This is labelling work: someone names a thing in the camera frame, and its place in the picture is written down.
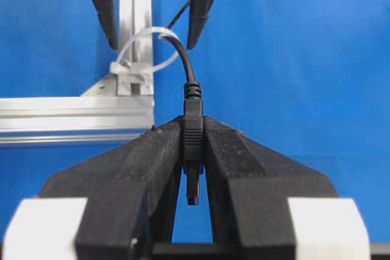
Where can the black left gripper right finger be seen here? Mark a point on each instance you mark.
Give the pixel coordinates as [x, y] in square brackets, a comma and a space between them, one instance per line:
[248, 186]

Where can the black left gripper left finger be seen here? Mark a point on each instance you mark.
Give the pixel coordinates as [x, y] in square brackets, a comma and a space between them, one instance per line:
[131, 194]

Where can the white zip tie loop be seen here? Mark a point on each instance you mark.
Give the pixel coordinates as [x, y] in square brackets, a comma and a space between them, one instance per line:
[136, 56]

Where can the aluminium frame upright rail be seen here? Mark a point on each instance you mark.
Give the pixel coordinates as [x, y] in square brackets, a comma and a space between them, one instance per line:
[134, 15]

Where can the aluminium frame left rail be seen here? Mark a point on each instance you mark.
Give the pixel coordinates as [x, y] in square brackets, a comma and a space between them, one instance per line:
[44, 121]

